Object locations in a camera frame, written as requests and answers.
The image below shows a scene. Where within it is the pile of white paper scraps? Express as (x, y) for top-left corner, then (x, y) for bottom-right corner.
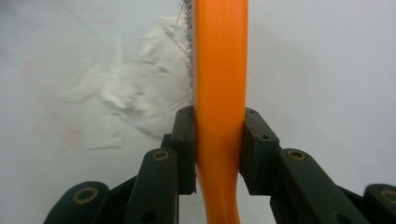
(60, 14), (194, 151)

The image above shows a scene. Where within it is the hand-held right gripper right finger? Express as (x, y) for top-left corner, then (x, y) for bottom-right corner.
(238, 106), (372, 224)

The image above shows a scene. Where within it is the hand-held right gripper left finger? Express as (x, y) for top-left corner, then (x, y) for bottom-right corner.
(122, 105), (198, 224)

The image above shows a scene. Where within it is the orange brush with grey bristles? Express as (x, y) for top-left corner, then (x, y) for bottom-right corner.
(177, 0), (249, 224)

